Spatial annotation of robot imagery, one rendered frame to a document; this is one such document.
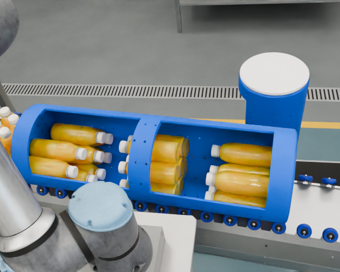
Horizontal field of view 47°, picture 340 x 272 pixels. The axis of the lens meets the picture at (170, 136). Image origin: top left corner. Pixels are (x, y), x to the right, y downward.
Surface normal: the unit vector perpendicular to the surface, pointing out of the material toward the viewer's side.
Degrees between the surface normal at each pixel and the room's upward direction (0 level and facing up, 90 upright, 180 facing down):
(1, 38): 100
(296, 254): 70
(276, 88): 0
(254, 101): 90
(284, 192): 57
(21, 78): 0
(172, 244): 0
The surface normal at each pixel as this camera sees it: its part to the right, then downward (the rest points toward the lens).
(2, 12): 0.91, -0.29
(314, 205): -0.11, -0.68
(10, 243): -0.34, -0.25
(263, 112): -0.41, 0.69
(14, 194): 0.76, 0.02
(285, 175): -0.24, -0.08
